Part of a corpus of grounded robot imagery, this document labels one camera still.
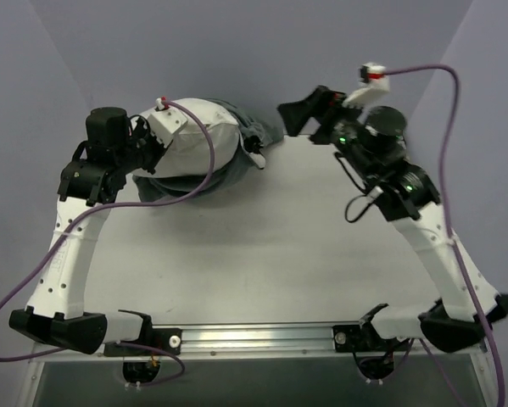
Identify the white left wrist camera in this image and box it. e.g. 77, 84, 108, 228
146, 108, 188, 148

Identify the white pillow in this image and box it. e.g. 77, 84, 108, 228
130, 97, 268, 179

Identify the grey green pillowcase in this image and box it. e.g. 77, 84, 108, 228
132, 98, 284, 203

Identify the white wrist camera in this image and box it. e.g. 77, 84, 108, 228
342, 62, 390, 109
146, 108, 188, 148

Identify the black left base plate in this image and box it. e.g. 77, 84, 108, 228
103, 327, 182, 357

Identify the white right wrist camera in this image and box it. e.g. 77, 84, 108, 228
342, 62, 390, 109

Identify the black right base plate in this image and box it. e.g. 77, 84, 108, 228
332, 324, 410, 353

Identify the aluminium front rail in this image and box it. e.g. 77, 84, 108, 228
28, 309, 483, 362

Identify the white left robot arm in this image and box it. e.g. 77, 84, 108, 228
8, 107, 164, 355

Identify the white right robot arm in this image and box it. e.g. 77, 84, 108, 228
277, 86, 508, 353

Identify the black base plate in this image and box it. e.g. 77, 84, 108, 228
103, 327, 182, 357
332, 324, 410, 353

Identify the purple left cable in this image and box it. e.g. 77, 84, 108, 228
0, 97, 216, 389

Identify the thin black right cable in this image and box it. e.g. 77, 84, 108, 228
333, 152, 382, 224

